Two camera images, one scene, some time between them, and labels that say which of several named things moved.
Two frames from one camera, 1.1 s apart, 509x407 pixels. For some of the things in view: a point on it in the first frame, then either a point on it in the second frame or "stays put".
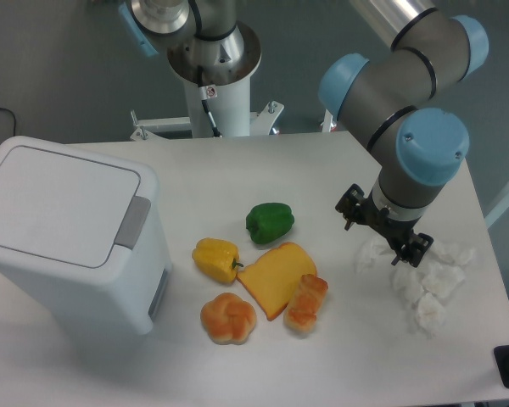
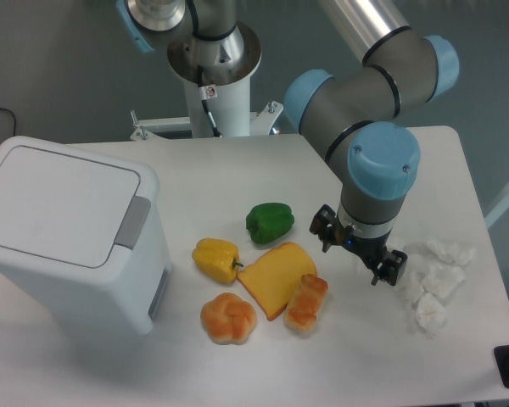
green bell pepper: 268,221 stays put
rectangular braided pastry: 300,314 stays put
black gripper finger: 414,249 -> 389,267
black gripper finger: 355,207 -> 328,228
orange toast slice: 272,275 stays put
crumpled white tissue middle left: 408,282 stays put
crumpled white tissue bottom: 430,316 stays put
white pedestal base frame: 262,122 stays put
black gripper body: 396,231 -> 371,248
